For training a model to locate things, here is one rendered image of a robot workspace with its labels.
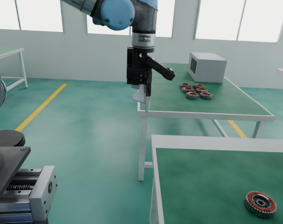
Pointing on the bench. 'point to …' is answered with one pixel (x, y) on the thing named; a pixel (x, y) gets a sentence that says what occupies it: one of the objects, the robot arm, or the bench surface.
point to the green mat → (221, 185)
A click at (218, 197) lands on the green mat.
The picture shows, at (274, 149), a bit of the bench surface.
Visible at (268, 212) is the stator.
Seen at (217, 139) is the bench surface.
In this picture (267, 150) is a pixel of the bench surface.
